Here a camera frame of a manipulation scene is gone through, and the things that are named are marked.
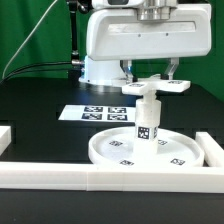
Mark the white round table top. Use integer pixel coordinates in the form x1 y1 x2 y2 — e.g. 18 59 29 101
88 127 204 169

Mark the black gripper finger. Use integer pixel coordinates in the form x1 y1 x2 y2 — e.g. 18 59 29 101
163 58 179 80
120 60 134 84

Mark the white fence bar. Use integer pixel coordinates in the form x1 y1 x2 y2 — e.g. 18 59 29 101
195 132 224 168
0 126 12 156
0 162 224 193

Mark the black cable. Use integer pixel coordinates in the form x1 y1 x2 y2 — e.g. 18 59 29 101
0 60 84 84

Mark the white left fence bar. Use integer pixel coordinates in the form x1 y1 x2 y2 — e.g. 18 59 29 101
0 126 12 156

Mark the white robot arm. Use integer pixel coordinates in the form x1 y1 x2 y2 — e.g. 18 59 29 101
80 0 212 86

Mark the white right fence bar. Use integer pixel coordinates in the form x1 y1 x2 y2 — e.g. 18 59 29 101
195 132 224 168

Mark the white front fence bar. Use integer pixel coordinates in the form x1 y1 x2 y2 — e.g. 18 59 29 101
0 162 224 193

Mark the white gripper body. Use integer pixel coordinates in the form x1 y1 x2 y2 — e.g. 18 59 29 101
86 4 211 60

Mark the black camera stand pole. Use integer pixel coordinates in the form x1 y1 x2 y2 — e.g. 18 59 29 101
66 0 93 82

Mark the grey cable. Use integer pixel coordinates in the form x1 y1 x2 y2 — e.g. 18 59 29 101
2 0 60 80

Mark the white cross table base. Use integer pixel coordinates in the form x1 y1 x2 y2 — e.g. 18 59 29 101
122 75 191 100

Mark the white marker tag sheet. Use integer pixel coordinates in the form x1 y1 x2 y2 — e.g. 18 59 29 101
59 105 135 122

